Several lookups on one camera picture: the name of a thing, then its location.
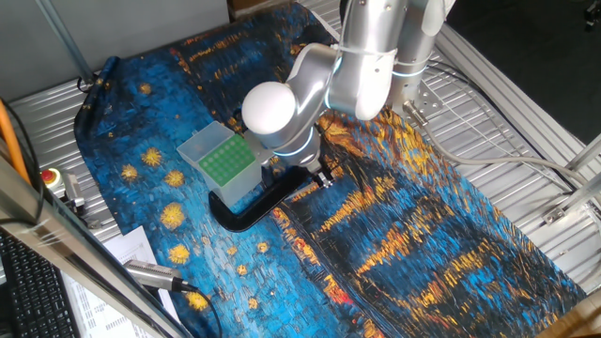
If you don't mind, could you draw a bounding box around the aluminium frame bar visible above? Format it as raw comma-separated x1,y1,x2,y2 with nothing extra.
0,153,194,338

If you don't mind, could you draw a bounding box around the aluminium corner frame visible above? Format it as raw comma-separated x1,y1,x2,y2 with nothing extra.
543,132,601,227

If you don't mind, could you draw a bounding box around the starry night painting cloth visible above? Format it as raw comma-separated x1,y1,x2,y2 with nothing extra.
73,1,589,338

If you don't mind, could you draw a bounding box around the black computer keyboard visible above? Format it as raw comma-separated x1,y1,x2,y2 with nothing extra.
0,231,82,338

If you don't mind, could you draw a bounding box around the orange pole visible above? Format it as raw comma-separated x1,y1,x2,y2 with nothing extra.
0,97,32,185

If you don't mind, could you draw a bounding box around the black camera cable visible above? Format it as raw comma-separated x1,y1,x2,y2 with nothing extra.
186,283,225,338

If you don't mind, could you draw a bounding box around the red emergency stop button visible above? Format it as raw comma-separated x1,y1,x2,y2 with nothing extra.
39,167,86,211

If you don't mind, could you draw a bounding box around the black tripod device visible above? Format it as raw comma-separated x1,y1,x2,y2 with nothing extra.
583,0,601,33

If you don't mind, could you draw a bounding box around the wooden board corner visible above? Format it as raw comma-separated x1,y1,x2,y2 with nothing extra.
533,289,601,338

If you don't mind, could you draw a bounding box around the thick grey base cable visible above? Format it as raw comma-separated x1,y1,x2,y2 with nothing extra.
402,100,601,194

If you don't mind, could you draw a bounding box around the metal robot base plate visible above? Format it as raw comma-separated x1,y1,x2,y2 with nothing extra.
402,78,446,127

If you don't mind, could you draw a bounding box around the silver ridged camera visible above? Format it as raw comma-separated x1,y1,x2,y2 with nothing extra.
123,259,199,296

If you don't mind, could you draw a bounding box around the printed white paper sheet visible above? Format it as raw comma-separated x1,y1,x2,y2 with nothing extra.
59,225,183,338

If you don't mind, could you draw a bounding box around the brown cardboard box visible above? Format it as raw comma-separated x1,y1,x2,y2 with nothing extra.
226,0,302,21

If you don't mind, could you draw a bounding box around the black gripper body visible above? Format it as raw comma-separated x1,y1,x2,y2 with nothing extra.
314,168,336,191

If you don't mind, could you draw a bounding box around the clear box with green rack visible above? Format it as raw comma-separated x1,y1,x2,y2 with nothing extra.
176,120,264,209

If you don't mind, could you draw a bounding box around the black C-clamp with steel screw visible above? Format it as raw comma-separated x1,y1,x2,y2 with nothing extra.
208,162,315,234

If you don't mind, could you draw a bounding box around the grey metal pole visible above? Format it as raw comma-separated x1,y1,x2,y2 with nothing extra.
34,0,96,86

